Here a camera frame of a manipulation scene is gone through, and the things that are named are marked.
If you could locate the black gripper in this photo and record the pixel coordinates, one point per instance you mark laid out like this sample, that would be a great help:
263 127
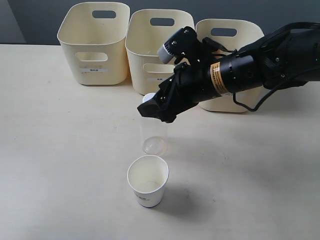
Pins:
185 89

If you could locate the clear plastic bottle white cap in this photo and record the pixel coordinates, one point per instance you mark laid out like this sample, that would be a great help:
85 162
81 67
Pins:
153 136

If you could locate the white paper cup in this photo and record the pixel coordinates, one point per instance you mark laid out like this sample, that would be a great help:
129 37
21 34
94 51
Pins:
147 176

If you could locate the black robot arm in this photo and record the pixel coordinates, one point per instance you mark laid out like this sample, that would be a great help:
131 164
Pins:
286 58

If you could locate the middle cream plastic bin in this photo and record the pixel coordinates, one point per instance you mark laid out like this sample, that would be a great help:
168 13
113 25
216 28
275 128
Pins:
148 29

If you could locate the cream plastic bin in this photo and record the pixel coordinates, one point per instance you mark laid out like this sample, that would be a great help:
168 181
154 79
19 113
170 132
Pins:
148 29
232 34
92 36

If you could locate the left cream plastic bin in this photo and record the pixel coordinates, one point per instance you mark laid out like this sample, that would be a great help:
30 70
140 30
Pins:
92 36

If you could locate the right cream plastic bin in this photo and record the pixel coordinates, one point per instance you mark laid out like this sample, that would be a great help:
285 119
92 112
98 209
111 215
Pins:
232 34

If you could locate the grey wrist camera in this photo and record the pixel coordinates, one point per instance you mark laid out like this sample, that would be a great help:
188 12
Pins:
182 44

